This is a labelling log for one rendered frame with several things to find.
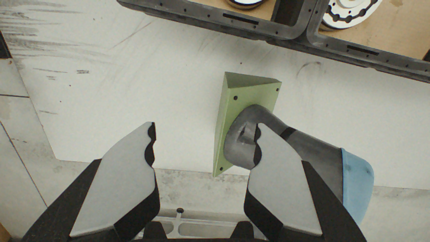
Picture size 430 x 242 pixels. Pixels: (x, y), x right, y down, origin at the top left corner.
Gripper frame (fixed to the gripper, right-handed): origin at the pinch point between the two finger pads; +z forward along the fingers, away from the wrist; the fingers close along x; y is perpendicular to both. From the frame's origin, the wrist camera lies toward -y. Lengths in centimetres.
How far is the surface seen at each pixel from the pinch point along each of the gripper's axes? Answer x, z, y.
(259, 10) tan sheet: 8.6, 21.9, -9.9
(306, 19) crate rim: 11.8, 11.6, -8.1
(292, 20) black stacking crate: 10.8, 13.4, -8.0
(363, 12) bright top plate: 23.9, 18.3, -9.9
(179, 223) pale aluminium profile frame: -28, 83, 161
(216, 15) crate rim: 0.9, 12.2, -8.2
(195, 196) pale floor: -13, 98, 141
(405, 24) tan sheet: 34.1, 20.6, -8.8
